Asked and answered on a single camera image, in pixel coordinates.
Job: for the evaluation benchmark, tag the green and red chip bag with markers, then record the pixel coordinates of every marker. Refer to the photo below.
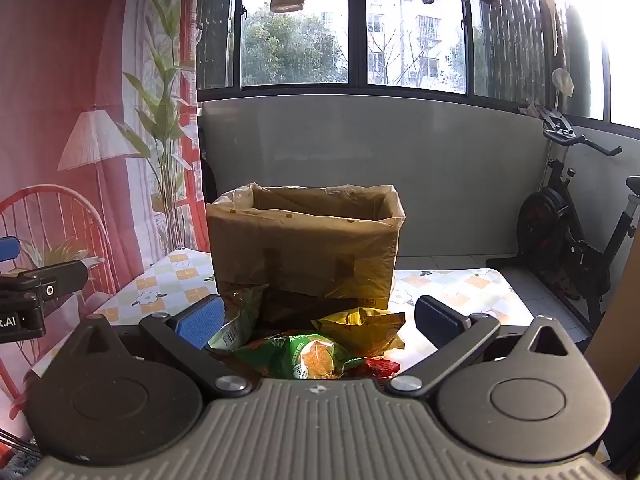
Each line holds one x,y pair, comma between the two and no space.
300,355

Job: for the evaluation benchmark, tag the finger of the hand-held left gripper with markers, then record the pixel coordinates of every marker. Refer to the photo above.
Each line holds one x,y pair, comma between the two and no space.
55,280
9,249

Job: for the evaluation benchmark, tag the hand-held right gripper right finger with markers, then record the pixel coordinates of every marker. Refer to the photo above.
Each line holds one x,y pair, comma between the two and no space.
437,320

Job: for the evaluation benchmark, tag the white hanging bag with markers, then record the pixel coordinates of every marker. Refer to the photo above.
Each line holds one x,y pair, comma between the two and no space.
562,82

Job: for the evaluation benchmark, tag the brown cardboard box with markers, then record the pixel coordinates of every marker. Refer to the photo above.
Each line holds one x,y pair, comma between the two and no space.
375,302

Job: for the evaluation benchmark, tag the grey shaggy rug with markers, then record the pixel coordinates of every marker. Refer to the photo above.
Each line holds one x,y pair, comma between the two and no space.
15,465

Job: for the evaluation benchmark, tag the yellow snack bag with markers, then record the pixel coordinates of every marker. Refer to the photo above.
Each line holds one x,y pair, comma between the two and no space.
360,330

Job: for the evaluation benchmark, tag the printed wall cloth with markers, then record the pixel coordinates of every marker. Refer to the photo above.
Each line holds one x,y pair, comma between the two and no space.
50,60

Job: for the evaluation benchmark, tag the crumpled cloth rag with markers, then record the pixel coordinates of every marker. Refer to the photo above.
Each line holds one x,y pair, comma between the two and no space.
537,110

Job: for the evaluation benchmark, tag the black framed window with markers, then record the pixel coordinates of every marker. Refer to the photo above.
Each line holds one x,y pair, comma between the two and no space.
356,35

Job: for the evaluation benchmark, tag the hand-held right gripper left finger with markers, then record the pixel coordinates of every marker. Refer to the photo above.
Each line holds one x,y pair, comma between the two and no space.
200,322

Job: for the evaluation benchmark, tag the small red snack packet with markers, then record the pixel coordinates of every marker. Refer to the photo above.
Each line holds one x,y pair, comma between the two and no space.
382,366

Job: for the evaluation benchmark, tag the brown cardboard panel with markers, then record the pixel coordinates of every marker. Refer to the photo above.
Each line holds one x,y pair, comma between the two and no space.
615,335

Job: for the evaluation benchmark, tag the light green vegetable chip bag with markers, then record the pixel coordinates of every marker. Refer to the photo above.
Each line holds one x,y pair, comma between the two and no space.
235,330

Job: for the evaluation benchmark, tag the black exercise bike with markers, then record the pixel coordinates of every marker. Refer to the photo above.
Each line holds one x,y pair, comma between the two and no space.
545,220

